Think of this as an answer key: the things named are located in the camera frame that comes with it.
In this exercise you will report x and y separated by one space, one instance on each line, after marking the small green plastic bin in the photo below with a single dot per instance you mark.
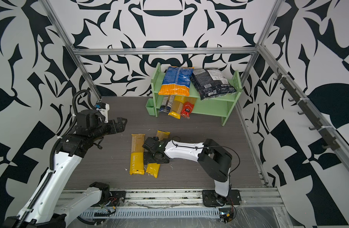
150 107

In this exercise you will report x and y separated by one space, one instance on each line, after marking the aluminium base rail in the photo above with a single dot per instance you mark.
180 203

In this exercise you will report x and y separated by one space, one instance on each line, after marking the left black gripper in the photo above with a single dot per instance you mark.
120 125

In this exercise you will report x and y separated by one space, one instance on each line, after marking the red spaghetti pack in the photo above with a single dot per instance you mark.
188 107

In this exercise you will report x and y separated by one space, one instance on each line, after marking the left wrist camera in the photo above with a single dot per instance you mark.
88 120

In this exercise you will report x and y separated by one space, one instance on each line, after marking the yellow spaghetti pack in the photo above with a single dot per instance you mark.
153 168
177 107
137 154

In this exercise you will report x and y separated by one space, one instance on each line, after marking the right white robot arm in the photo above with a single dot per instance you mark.
215 160

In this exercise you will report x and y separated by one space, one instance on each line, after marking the blue orange pasta bag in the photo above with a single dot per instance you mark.
176 81

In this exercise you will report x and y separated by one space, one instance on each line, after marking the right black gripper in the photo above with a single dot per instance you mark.
150 159

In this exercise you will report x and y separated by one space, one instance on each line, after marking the green wooden shelf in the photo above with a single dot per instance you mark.
217 106

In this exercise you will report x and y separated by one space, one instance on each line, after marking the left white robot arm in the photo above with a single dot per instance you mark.
41 211

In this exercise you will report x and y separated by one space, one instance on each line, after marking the black pasta bag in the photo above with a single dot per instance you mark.
210 83

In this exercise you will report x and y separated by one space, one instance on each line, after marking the clear blue spaghetti pack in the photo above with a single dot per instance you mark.
166 104

